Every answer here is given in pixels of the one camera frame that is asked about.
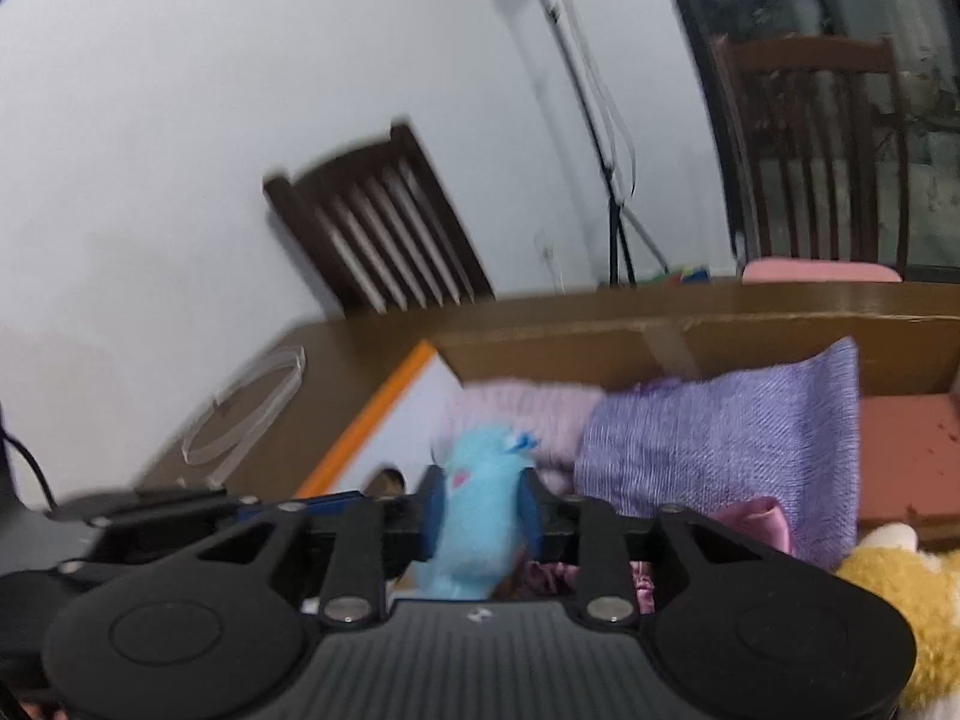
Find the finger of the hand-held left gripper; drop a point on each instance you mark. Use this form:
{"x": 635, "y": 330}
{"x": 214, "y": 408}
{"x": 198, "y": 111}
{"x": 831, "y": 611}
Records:
{"x": 225, "y": 514}
{"x": 135, "y": 502}

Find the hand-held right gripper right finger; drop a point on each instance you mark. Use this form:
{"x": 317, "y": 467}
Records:
{"x": 531, "y": 517}

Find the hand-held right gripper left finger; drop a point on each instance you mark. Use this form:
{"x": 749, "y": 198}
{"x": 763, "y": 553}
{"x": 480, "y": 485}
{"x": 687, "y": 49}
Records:
{"x": 433, "y": 514}

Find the light blue plush toy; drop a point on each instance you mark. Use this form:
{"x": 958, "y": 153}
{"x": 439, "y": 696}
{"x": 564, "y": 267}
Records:
{"x": 480, "y": 510}

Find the lilac towel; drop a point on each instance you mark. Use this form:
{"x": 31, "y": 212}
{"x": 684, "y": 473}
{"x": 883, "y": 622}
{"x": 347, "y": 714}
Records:
{"x": 525, "y": 409}

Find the red cardboard box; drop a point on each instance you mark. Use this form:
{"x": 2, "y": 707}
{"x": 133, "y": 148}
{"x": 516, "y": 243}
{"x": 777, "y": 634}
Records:
{"x": 570, "y": 349}

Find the purple knit bag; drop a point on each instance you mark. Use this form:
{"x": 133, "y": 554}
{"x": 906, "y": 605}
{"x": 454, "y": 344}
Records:
{"x": 720, "y": 442}

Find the yellow and white plush toy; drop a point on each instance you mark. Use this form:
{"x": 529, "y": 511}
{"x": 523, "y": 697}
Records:
{"x": 907, "y": 592}

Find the dark wooden slatted chair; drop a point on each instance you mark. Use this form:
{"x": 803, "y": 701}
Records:
{"x": 810, "y": 157}
{"x": 375, "y": 232}

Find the black studio light on stand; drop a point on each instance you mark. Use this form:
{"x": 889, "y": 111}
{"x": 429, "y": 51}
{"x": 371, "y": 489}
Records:
{"x": 600, "y": 150}

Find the pink chair cushion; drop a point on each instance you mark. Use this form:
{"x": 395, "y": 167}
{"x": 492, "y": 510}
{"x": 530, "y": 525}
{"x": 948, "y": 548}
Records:
{"x": 817, "y": 271}

